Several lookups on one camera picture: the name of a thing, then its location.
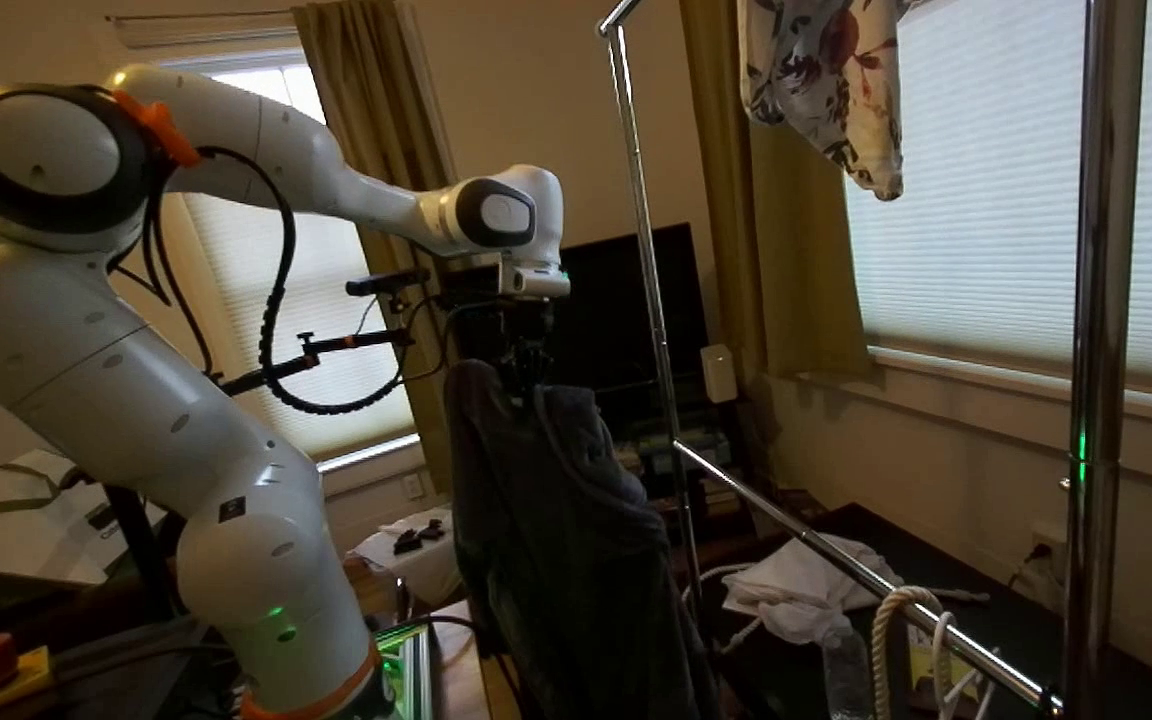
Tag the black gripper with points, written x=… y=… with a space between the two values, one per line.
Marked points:
x=519 y=333

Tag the dark grey fleece robe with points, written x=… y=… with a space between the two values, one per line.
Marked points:
x=563 y=533

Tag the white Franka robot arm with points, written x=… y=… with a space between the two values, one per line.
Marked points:
x=98 y=374

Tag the chrome clothing rack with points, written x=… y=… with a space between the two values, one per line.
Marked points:
x=1100 y=266

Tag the black television screen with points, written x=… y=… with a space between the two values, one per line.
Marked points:
x=619 y=322

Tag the small white box device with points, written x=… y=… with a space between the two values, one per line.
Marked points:
x=716 y=374

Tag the white pleated window blind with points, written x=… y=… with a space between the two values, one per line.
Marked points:
x=339 y=333
x=978 y=200

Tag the olive curtain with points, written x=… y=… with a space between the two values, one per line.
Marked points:
x=363 y=80
x=789 y=266

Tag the green lit box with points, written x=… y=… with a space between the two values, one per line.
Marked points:
x=402 y=667

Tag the white cloth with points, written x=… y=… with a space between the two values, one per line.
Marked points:
x=802 y=584

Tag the black tripod pole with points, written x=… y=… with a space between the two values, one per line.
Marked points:
x=140 y=544

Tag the white floral garment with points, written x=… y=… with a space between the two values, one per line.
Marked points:
x=818 y=80

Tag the black floor mat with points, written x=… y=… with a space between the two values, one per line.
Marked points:
x=1002 y=584

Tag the black bar camera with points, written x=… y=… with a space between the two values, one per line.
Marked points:
x=382 y=286

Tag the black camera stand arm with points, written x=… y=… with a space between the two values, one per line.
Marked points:
x=339 y=345

